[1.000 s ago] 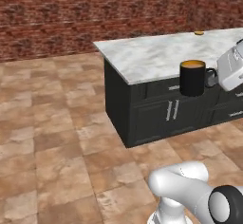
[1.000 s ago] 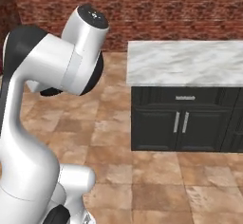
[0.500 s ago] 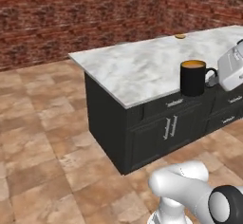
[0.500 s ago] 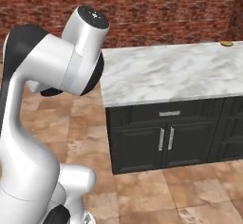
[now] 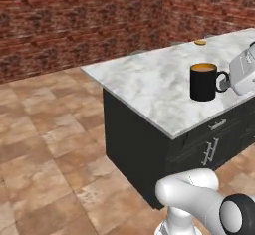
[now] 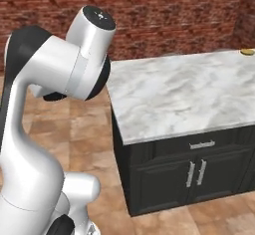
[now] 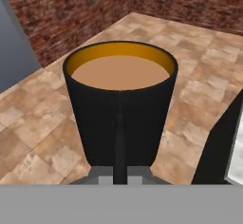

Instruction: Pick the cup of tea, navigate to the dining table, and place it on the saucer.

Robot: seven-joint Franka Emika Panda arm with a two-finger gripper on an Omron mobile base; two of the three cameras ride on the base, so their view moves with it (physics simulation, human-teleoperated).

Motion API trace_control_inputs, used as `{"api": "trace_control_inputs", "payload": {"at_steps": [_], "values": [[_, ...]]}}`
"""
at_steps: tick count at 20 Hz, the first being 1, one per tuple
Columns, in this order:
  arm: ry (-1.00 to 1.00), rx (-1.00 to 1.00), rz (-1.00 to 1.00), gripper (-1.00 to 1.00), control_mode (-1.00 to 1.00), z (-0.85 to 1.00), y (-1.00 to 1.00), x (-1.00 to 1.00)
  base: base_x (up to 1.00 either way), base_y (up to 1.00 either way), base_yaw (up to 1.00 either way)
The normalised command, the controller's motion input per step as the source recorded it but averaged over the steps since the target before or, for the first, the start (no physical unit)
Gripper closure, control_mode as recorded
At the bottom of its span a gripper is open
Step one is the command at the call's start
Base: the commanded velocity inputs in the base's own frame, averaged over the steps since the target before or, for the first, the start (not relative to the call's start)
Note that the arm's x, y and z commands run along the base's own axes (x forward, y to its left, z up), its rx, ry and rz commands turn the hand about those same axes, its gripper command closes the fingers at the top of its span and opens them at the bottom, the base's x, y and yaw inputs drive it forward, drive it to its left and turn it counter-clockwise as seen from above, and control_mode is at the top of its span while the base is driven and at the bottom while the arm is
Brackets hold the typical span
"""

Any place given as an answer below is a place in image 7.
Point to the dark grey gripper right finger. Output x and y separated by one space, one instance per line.
139 174

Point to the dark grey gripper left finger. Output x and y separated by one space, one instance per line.
100 174

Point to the black cup of tea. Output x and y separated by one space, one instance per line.
95 117

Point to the grey cabinet panel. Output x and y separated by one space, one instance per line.
12 57

